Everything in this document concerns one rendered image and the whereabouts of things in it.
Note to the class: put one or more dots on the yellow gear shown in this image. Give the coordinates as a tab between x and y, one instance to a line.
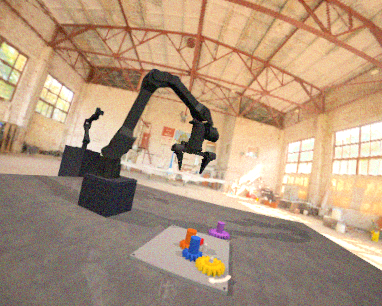
210	268

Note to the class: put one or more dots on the orange gear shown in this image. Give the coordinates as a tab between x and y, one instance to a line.
185	243

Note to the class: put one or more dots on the purple gear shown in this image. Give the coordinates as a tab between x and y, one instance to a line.
219	233

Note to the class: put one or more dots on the blue gear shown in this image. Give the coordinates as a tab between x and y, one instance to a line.
193	253

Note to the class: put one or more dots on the white curved arrow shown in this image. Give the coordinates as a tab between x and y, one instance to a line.
218	281

